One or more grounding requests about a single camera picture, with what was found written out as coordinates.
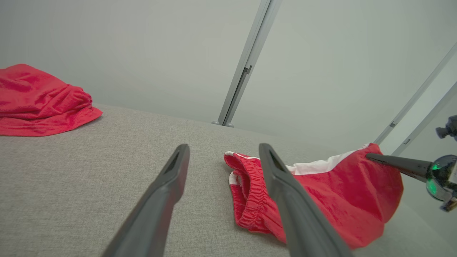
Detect red and white t-shirt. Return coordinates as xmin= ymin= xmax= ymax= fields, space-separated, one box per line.
xmin=0 ymin=64 xmax=103 ymax=137

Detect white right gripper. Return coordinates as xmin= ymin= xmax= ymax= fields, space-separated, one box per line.
xmin=366 ymin=153 xmax=457 ymax=212

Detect grey metal partition post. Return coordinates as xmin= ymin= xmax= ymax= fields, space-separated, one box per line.
xmin=212 ymin=0 xmax=282 ymax=128

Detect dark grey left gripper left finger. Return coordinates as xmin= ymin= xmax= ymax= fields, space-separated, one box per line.
xmin=102 ymin=144 xmax=190 ymax=257

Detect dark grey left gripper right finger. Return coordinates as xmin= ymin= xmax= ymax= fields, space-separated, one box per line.
xmin=259 ymin=143 xmax=352 ymax=257

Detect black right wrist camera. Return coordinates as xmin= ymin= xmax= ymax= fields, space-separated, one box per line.
xmin=436 ymin=115 xmax=457 ymax=141

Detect red and white shorts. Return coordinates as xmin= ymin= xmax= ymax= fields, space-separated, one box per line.
xmin=224 ymin=143 xmax=404 ymax=250

